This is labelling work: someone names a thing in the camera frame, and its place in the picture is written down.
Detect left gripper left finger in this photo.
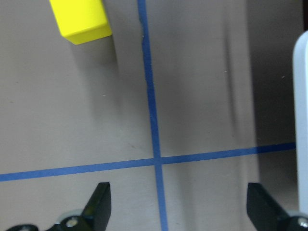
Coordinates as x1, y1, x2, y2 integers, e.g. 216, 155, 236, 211
49, 182, 111, 231

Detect brown paper table cover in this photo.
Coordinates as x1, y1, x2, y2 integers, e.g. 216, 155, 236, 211
0, 0, 304, 231

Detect yellow block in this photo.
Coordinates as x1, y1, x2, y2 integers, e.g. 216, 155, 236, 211
50, 0, 112, 45

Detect dark wooden drawer box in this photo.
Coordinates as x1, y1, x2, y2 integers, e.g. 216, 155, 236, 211
293, 32, 308, 214

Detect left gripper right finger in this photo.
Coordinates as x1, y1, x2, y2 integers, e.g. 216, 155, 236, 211
246, 182, 308, 231

